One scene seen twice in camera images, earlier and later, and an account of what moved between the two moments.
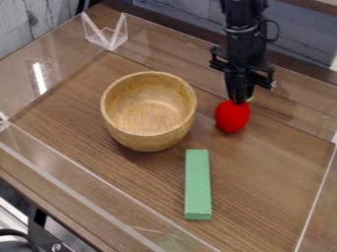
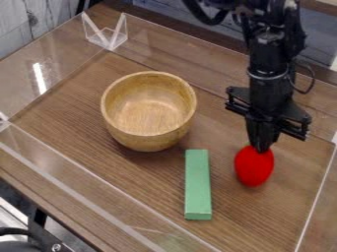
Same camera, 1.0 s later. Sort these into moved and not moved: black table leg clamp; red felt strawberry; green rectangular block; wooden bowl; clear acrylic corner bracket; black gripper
Moved: red felt strawberry; black gripper
Not moved: green rectangular block; clear acrylic corner bracket; wooden bowl; black table leg clamp
